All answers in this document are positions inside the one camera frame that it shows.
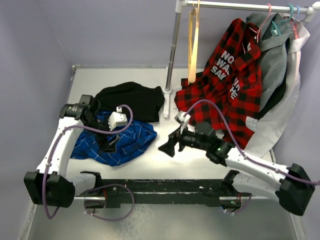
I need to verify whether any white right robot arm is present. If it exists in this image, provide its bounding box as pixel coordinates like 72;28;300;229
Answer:
158;122;315;216

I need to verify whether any pink hanger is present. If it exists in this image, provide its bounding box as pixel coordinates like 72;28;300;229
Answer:
246;3;272;43

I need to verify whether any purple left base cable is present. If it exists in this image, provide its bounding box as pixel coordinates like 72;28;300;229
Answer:
83;183;136;222

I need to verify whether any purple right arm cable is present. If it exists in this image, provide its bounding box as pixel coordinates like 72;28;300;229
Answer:
183;99;320;186

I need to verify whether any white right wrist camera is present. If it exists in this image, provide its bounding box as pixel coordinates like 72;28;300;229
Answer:
174;111;191;132

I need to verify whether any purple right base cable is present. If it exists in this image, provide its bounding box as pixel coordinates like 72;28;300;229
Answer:
223;192;253;216

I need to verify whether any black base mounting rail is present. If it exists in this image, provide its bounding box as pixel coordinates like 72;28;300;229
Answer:
79;179;250;208

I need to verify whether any blue hanger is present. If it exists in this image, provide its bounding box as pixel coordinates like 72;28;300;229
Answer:
288;4;301;22

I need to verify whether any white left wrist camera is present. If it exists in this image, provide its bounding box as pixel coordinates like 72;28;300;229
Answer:
108;106;128;131

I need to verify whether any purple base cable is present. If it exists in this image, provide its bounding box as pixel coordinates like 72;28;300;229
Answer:
83;183;136;222
223;192;253;216

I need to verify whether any teal hanger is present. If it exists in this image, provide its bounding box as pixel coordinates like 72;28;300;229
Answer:
271;4;295;37

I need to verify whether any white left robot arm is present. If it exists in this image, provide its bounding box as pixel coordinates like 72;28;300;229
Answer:
23;94;128;208

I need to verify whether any white shirt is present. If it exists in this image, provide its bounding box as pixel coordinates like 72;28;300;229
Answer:
244;21;310;157

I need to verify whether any black garment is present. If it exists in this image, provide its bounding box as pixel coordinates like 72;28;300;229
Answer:
95;81;165;123

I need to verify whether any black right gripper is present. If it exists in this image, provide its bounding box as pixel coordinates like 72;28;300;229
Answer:
159;122;209;157

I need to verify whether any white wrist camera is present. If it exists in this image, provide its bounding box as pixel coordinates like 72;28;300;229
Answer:
174;111;191;132
108;106;128;131

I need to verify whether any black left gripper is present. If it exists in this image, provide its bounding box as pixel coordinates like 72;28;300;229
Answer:
83;114;120;153

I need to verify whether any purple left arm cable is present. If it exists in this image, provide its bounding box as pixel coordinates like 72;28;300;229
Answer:
41;104;134;220

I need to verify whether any red black plaid shirt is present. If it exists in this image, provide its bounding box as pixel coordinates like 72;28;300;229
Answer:
174;18;262;149

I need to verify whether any grey shirt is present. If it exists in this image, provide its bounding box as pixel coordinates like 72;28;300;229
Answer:
259;13;291;112

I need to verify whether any metal clothes rack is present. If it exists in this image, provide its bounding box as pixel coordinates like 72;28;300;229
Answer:
162;0;320;119

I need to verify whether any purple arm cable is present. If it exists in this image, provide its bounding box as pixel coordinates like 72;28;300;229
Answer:
183;99;320;186
41;104;134;220

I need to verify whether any beige plastic hanger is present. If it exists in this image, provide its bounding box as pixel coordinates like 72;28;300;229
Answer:
187;0;200;85

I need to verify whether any blue plaid shirt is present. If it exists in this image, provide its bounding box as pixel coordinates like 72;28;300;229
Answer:
71;120;157;167

